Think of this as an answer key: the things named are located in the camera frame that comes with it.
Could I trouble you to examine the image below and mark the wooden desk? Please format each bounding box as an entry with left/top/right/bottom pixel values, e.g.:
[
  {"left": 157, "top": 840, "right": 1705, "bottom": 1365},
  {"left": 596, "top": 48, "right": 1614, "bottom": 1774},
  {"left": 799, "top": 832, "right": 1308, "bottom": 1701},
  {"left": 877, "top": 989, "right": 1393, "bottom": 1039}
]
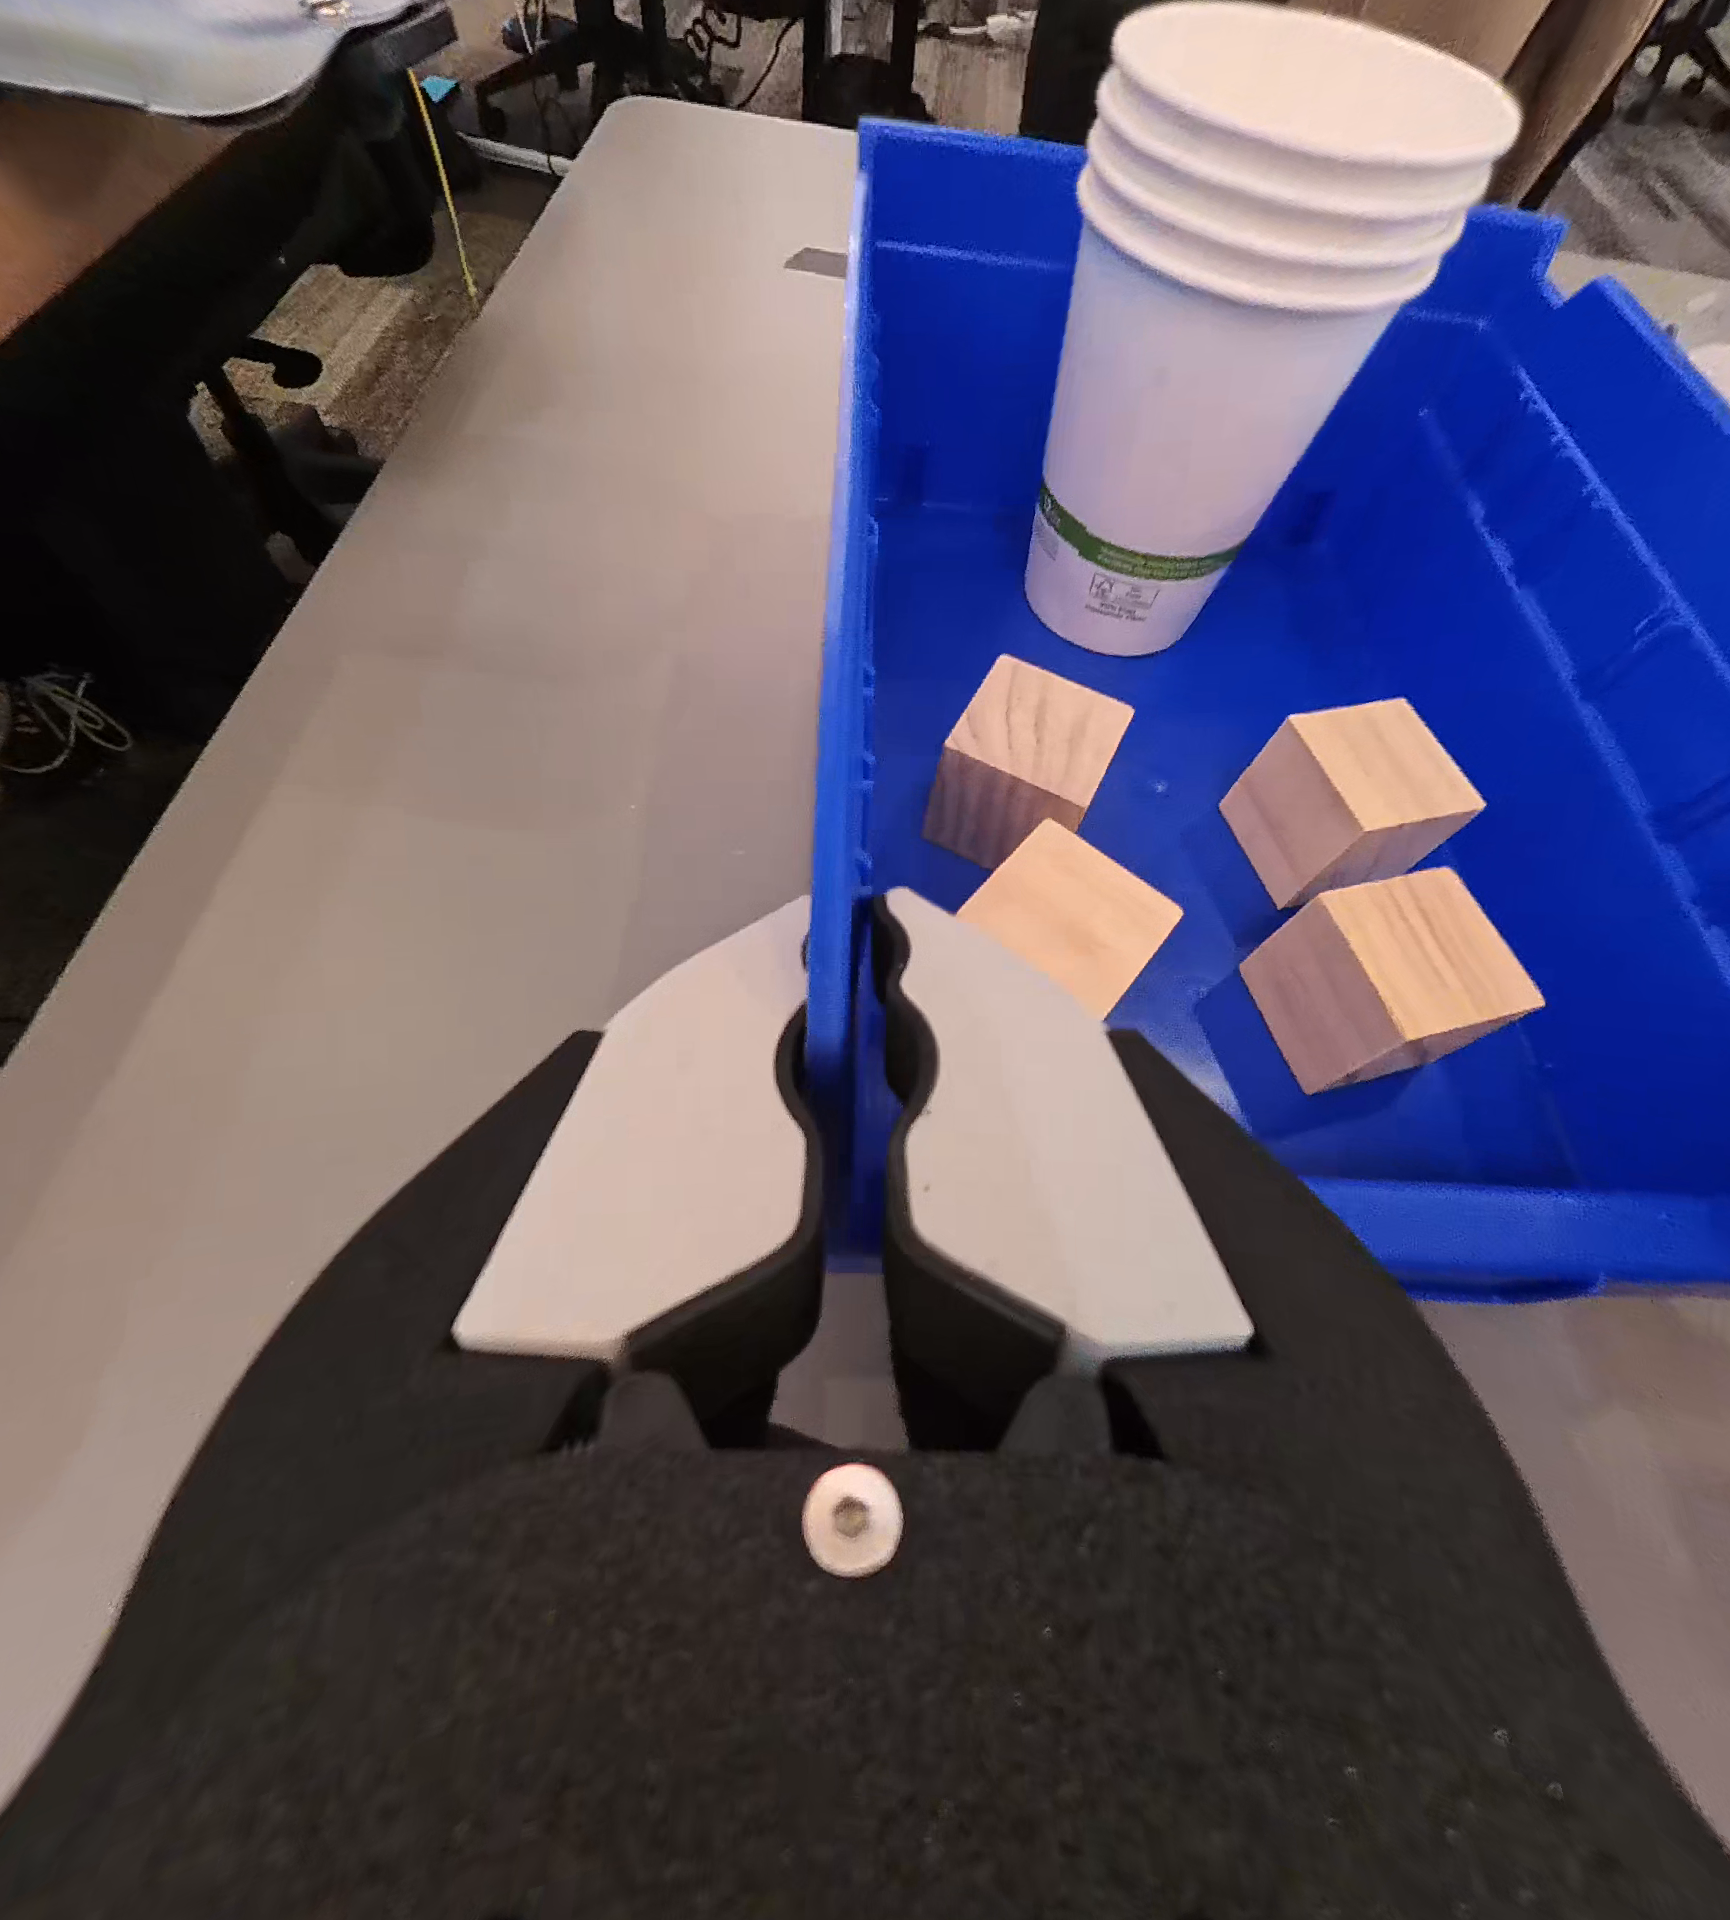
[{"left": 0, "top": 90, "right": 274, "bottom": 427}]

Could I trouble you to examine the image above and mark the white cable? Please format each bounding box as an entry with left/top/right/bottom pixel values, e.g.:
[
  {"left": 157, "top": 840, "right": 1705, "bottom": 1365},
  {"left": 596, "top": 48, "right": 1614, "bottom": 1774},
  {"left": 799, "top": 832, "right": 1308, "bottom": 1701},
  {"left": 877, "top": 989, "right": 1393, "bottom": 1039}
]
[{"left": 0, "top": 667, "right": 136, "bottom": 779}]

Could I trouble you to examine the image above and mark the yellow cable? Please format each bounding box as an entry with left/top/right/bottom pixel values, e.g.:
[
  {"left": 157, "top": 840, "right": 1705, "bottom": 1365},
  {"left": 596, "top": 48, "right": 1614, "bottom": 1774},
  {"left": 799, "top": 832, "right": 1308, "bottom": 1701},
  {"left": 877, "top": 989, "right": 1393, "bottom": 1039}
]
[{"left": 406, "top": 66, "right": 483, "bottom": 312}]

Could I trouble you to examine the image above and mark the black office chair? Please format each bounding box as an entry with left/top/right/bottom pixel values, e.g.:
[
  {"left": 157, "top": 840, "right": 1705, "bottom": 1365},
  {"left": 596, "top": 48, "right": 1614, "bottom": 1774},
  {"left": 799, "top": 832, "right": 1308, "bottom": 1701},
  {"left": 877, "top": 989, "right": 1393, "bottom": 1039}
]
[{"left": 189, "top": 61, "right": 457, "bottom": 580}]

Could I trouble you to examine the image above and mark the blue plastic bin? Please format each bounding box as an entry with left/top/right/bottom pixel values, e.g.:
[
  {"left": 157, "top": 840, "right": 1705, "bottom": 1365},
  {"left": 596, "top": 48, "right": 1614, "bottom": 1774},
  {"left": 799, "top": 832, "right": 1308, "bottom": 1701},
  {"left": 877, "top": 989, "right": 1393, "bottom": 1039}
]
[{"left": 811, "top": 117, "right": 1730, "bottom": 1304}]

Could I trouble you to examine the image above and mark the wooden cube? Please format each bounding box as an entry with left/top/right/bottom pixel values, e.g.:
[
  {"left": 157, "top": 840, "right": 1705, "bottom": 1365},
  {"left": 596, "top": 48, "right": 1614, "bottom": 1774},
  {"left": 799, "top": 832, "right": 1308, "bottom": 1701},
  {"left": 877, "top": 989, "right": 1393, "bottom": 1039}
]
[
  {"left": 921, "top": 654, "right": 1137, "bottom": 870},
  {"left": 1217, "top": 697, "right": 1488, "bottom": 912},
  {"left": 953, "top": 819, "right": 1186, "bottom": 1023},
  {"left": 1238, "top": 867, "right": 1546, "bottom": 1098}
]

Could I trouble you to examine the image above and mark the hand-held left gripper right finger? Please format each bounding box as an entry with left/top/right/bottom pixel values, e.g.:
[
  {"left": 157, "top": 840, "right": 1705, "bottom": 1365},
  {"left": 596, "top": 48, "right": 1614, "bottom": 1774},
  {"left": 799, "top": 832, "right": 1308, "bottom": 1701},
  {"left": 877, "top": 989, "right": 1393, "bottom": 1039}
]
[{"left": 874, "top": 889, "right": 1258, "bottom": 1453}]

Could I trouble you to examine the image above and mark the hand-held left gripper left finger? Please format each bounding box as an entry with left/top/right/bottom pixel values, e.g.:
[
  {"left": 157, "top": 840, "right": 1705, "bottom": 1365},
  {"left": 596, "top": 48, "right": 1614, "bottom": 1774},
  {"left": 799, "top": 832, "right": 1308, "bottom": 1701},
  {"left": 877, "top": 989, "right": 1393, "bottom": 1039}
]
[{"left": 451, "top": 895, "right": 826, "bottom": 1453}]

